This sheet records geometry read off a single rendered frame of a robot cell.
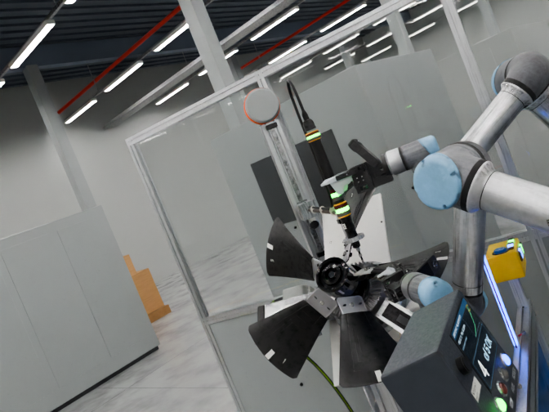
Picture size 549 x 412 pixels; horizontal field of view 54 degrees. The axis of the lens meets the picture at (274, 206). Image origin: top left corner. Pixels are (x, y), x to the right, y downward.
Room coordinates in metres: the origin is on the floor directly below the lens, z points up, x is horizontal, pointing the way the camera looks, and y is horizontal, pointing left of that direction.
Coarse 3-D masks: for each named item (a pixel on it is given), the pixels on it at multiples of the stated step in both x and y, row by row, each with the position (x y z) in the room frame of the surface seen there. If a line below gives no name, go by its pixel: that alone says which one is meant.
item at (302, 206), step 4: (304, 200) 2.36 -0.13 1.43; (308, 200) 2.32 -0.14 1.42; (312, 200) 2.28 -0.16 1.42; (300, 204) 2.28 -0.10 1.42; (304, 204) 2.27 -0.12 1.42; (308, 204) 2.27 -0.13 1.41; (312, 204) 2.27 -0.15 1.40; (300, 208) 2.27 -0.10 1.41; (304, 208) 2.27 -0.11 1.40; (300, 212) 2.29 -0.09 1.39; (304, 212) 2.27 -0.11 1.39; (308, 212) 2.27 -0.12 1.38; (300, 216) 2.34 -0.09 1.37; (304, 216) 2.27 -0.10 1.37; (308, 216) 2.27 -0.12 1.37; (312, 216) 2.27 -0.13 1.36; (304, 220) 2.27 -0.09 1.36
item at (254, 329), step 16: (304, 304) 1.75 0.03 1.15; (272, 320) 1.77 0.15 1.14; (288, 320) 1.75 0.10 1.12; (304, 320) 1.75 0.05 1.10; (320, 320) 1.75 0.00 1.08; (256, 336) 1.78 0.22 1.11; (272, 336) 1.76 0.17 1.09; (288, 336) 1.75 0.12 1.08; (304, 336) 1.75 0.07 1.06; (288, 352) 1.75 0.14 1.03; (304, 352) 1.74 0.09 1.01; (288, 368) 1.74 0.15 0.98
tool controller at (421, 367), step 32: (416, 320) 0.99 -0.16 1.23; (448, 320) 0.88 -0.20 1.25; (480, 320) 0.99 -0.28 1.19; (416, 352) 0.83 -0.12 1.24; (448, 352) 0.81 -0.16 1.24; (480, 352) 0.90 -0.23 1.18; (384, 384) 0.83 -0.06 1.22; (416, 384) 0.81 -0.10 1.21; (448, 384) 0.79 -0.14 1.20; (480, 384) 0.83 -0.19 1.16; (512, 384) 0.92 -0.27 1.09
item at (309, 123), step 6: (306, 114) 1.69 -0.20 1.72; (306, 120) 1.69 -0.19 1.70; (312, 120) 1.69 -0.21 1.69; (306, 126) 1.69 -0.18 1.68; (312, 126) 1.68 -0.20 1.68; (348, 216) 1.69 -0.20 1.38; (342, 222) 1.69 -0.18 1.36; (348, 222) 1.68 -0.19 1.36; (348, 228) 1.68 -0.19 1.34; (354, 228) 1.69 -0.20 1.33; (348, 234) 1.69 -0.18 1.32; (354, 234) 1.69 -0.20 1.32; (354, 246) 1.69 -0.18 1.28
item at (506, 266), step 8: (488, 248) 1.85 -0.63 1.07; (496, 248) 1.81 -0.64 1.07; (488, 256) 1.76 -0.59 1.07; (496, 256) 1.73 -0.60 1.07; (504, 256) 1.71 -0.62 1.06; (512, 256) 1.70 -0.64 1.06; (496, 264) 1.73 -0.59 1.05; (504, 264) 1.72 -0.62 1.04; (512, 264) 1.71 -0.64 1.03; (520, 264) 1.70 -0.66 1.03; (496, 272) 1.73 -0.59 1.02; (504, 272) 1.72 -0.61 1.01; (512, 272) 1.71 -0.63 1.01; (520, 272) 1.70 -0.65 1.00; (496, 280) 1.74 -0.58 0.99; (504, 280) 1.73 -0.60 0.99
